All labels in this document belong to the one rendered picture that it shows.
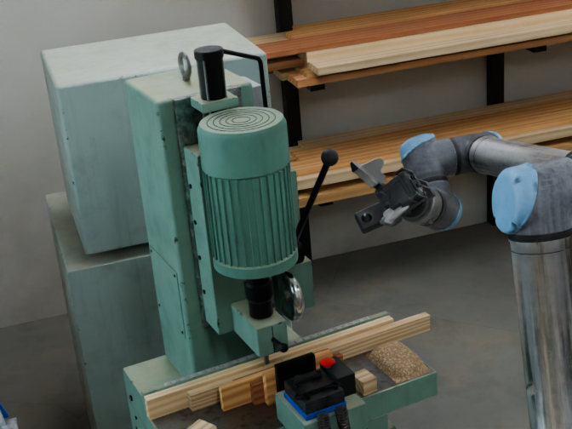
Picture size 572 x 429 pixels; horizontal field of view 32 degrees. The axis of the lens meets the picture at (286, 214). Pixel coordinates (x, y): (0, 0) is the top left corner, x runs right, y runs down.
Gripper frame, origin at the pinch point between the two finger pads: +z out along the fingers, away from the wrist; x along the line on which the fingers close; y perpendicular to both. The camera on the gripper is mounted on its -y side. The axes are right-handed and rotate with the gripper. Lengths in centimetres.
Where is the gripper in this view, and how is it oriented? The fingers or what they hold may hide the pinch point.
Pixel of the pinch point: (363, 193)
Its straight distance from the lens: 206.2
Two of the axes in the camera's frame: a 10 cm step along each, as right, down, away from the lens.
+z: -5.4, -1.4, -8.3
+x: 4.1, 8.2, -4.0
